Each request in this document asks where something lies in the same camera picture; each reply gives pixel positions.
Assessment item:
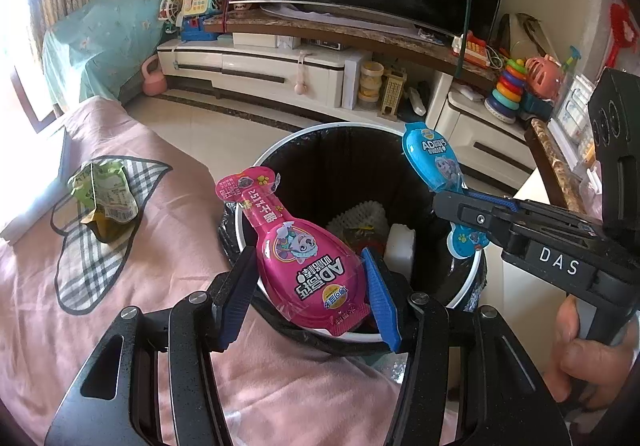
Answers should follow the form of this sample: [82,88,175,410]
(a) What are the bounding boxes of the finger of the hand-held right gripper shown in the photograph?
[432,191,521,252]
[462,191,531,212]

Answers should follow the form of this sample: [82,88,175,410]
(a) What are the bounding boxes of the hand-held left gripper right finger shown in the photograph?
[361,247,571,446]

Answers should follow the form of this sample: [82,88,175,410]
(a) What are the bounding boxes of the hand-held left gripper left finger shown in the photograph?
[44,246,258,446]

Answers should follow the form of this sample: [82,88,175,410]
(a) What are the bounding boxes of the white foam block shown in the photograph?
[384,222,418,279]

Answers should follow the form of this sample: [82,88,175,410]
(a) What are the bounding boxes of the blue drink pouch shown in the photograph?
[401,122,486,259]

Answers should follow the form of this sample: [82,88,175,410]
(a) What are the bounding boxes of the pink drink pouch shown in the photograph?
[215,166,372,338]

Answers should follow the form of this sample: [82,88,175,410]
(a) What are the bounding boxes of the white trash bin black bag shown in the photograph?
[217,122,488,362]

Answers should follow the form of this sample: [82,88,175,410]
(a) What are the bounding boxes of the person's right hand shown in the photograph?
[545,298,638,414]

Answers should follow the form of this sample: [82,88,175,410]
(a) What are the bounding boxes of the white foam fruit net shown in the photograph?
[327,200,388,237]

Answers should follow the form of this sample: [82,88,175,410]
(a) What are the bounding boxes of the pink blanket plaid patches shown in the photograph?
[0,96,461,446]

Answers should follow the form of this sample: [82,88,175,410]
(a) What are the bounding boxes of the clear plastic drawer box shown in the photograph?
[547,73,601,167]

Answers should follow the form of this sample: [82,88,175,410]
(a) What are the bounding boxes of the pink plastic toy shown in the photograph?
[525,55,563,99]

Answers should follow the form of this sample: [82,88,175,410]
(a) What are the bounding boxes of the yellow toy building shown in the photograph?
[378,68,407,118]

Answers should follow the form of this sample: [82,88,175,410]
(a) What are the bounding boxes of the green snack packet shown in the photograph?
[67,161,141,244]

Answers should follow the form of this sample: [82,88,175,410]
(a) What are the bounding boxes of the yellow lidded containers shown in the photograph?
[359,61,385,103]

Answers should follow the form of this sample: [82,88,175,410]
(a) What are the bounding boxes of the white box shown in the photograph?
[341,50,373,109]

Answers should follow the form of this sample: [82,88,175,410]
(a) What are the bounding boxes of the red hanging ornament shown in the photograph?
[605,1,640,69]

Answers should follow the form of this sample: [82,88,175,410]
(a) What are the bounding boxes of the white television cabinet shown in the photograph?
[156,8,538,177]

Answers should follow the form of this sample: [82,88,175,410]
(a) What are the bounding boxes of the light blue floral cloth cover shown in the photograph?
[41,0,168,107]

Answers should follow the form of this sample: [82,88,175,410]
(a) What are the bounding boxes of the white toy fan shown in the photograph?
[159,0,187,34]

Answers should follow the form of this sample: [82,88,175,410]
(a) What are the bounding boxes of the rainbow stacking ring toy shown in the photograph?
[484,57,526,118]

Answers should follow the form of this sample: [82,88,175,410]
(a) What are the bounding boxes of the pink drawer lock strap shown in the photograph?
[295,50,308,97]

